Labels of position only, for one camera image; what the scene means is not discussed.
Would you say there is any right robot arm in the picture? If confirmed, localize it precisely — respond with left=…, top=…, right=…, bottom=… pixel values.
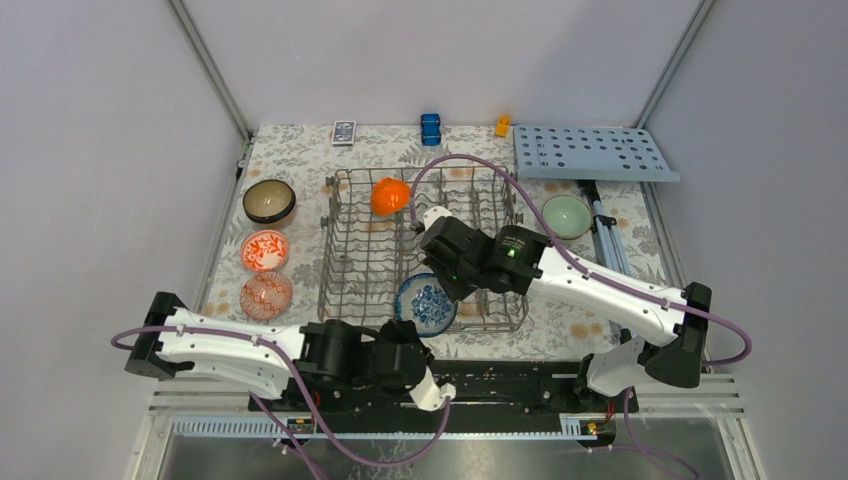
left=420, top=207, right=709, bottom=412

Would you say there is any blue toy car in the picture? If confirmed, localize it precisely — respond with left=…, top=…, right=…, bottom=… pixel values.
left=420, top=113, right=442, bottom=146

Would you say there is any floral tablecloth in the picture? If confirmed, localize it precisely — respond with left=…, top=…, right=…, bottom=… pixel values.
left=192, top=123, right=688, bottom=363

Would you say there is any grey wire dish rack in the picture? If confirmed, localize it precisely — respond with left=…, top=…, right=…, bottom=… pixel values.
left=318, top=166, right=523, bottom=326

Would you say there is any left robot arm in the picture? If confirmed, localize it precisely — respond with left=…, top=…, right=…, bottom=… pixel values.
left=111, top=292, right=456, bottom=412

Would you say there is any white slotted cable duct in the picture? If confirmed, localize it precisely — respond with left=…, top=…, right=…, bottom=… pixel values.
left=172, top=415, right=599, bottom=441

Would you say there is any playing card box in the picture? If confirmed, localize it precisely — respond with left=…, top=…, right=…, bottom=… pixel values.
left=331, top=120, right=357, bottom=147

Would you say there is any light blue perforated board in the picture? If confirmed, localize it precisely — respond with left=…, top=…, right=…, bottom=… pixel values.
left=513, top=124, right=680, bottom=183

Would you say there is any brown glazed bowl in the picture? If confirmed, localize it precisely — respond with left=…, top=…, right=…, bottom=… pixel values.
left=242, top=179, right=297, bottom=225

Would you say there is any blue zigzag patterned bowl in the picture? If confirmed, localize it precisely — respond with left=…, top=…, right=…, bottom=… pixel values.
left=239, top=271, right=293, bottom=322

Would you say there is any pale green bowl back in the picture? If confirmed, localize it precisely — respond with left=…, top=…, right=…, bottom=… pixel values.
left=542, top=195, right=592, bottom=240

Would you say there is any blue floral white bowl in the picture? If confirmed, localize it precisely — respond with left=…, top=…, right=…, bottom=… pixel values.
left=394, top=273, right=458, bottom=338

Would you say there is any orange bowl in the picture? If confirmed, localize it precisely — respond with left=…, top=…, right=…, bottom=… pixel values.
left=370, top=177, right=411, bottom=216

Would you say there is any orange toy block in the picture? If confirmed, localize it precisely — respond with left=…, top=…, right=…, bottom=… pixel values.
left=494, top=115, right=512, bottom=138

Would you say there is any red and white bowl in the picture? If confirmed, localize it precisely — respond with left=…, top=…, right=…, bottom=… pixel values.
left=240, top=230, right=290, bottom=273

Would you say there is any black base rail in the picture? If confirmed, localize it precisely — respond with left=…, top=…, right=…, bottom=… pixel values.
left=248, top=360, right=641, bottom=435

